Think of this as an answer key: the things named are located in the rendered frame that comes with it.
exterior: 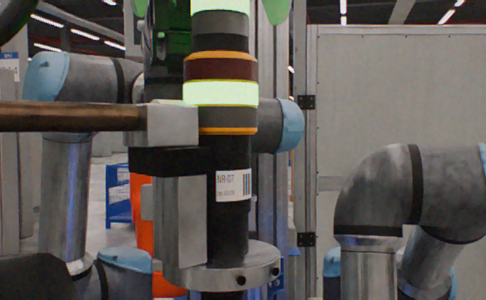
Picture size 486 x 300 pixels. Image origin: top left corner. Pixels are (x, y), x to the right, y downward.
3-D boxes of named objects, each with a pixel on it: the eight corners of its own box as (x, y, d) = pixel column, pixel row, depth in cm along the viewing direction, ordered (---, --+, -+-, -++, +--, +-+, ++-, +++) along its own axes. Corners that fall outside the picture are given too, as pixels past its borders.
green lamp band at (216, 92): (211, 102, 24) (211, 79, 24) (169, 106, 27) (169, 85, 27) (273, 105, 27) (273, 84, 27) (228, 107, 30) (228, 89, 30)
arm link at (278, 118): (150, 113, 101) (303, 172, 64) (100, 112, 94) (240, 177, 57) (153, 60, 99) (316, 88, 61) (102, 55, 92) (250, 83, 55)
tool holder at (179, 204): (169, 314, 21) (167, 101, 21) (108, 276, 27) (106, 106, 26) (305, 274, 27) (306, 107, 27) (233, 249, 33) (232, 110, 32)
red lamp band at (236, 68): (211, 77, 24) (211, 54, 24) (169, 83, 27) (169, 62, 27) (273, 82, 27) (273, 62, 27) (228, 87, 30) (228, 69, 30)
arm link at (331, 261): (322, 296, 110) (322, 239, 109) (380, 300, 108) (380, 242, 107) (321, 317, 98) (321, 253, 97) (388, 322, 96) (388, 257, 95)
